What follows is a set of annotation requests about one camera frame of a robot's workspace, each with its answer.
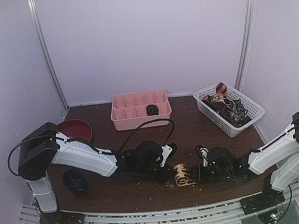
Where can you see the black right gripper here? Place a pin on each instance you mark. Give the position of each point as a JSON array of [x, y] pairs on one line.
[[200, 172]]

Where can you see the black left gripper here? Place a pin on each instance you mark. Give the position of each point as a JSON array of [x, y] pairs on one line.
[[165, 177]]

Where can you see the leopard print tie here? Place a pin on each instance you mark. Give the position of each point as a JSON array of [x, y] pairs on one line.
[[181, 176]]

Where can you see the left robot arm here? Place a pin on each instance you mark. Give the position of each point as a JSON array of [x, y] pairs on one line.
[[46, 146]]

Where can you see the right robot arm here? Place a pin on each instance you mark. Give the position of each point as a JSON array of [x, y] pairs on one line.
[[218, 162]]

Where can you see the dark patterned ties pile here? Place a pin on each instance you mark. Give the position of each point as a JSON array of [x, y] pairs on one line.
[[232, 111]]

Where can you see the rolled black tie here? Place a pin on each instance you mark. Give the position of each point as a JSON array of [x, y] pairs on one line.
[[152, 110]]

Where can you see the pink divided organizer box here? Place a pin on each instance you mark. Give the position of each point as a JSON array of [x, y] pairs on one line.
[[129, 109]]

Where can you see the dark blue cup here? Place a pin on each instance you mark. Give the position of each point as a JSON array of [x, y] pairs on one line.
[[75, 182]]

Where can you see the white plastic mesh basket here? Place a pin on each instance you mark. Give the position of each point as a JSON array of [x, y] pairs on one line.
[[255, 111]]

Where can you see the right circuit board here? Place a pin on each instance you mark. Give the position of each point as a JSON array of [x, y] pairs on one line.
[[272, 217]]

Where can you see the red round plate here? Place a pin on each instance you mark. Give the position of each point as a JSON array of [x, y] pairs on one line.
[[76, 129]]

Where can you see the red black striped tie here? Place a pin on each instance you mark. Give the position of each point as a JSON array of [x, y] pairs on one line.
[[221, 88]]

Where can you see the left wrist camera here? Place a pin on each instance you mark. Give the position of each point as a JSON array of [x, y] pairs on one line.
[[167, 151]]

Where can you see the right aluminium corner post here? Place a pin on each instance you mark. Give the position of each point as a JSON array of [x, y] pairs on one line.
[[243, 61]]

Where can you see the aluminium corner post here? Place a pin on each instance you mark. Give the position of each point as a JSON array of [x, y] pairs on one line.
[[243, 61], [47, 58]]

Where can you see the left aluminium corner post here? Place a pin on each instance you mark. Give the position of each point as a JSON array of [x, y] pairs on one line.
[[47, 58]]

